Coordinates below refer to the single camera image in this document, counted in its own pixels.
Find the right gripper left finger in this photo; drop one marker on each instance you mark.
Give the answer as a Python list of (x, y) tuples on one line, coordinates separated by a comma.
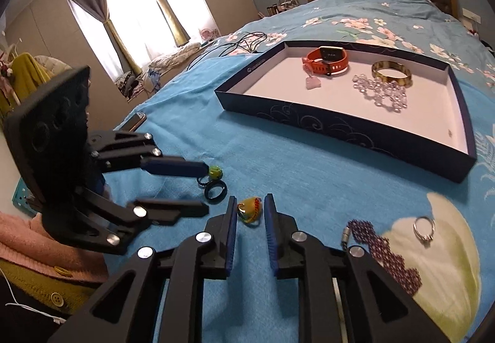
[(158, 296)]

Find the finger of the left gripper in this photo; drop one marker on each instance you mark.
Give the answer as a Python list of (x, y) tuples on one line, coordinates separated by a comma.
[(128, 221), (114, 151)]

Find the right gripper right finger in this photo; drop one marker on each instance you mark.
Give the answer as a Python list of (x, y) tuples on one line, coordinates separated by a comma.
[(344, 295)]

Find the pink pendant charm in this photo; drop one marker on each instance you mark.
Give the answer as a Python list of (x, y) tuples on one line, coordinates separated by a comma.
[(312, 81)]

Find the tortoiseshell bangle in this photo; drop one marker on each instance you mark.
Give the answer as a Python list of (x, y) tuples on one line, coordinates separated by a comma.
[(388, 71)]

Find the orange smart watch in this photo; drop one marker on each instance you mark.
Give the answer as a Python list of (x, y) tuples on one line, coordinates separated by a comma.
[(326, 61)]

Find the pink sleeve forearm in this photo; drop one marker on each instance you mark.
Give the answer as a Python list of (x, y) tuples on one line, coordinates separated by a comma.
[(27, 244)]

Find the clothes on window sill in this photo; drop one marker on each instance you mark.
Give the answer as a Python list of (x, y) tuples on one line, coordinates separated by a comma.
[(150, 80)]

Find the blue floral blanket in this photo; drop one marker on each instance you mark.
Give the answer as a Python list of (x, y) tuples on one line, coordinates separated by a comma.
[(323, 183)]

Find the navy tray white inside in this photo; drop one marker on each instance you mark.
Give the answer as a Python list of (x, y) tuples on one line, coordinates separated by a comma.
[(433, 131)]

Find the teal floral duvet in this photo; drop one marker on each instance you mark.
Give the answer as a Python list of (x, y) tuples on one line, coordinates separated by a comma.
[(412, 25)]

